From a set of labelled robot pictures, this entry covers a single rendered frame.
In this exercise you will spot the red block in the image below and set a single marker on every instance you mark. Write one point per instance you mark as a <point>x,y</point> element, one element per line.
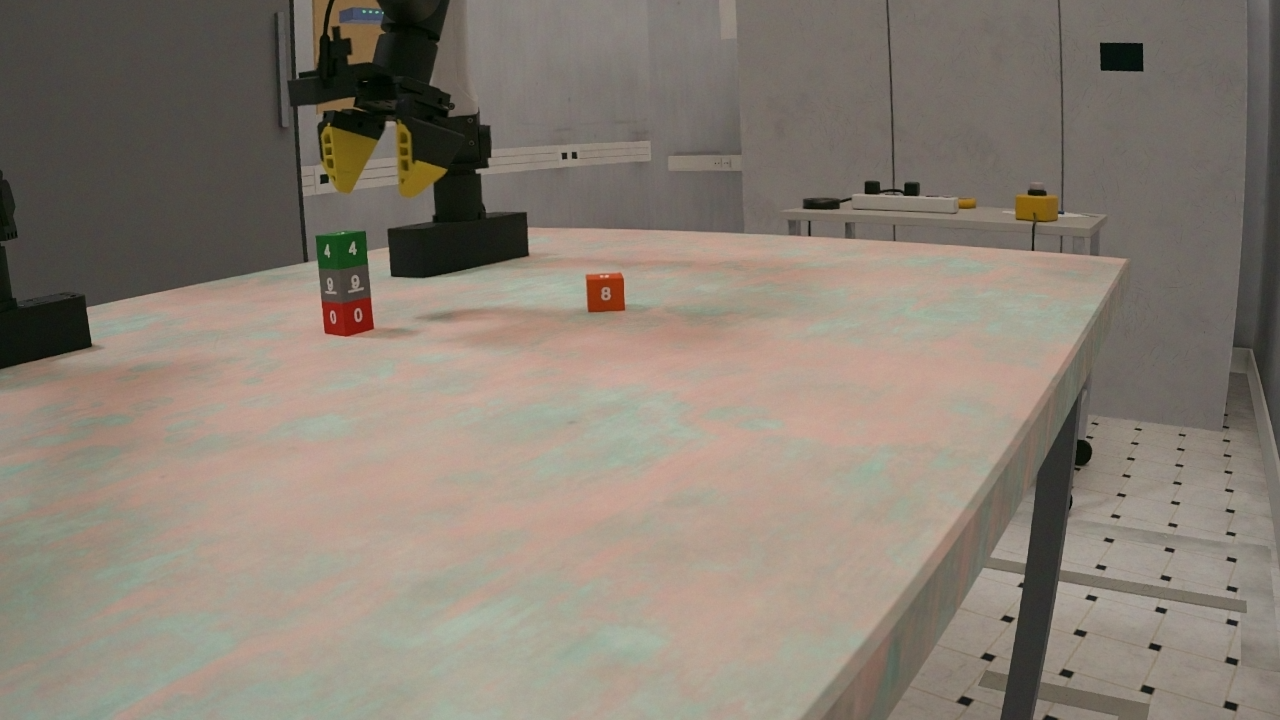
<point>346,319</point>

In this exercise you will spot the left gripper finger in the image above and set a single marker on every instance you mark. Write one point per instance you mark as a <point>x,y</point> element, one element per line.
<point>414,179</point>
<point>348,152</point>

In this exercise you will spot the green block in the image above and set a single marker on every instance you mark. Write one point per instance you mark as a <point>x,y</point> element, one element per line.
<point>341,250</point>

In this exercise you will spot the orange block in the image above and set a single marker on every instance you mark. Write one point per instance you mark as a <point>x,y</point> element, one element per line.
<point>605,292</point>

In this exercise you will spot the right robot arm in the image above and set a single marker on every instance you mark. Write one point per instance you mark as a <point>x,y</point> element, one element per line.
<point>9,310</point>

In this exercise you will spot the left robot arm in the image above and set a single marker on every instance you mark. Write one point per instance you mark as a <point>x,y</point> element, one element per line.
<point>458,196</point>

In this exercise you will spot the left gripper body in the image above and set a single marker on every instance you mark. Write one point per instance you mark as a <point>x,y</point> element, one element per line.
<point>437,139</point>

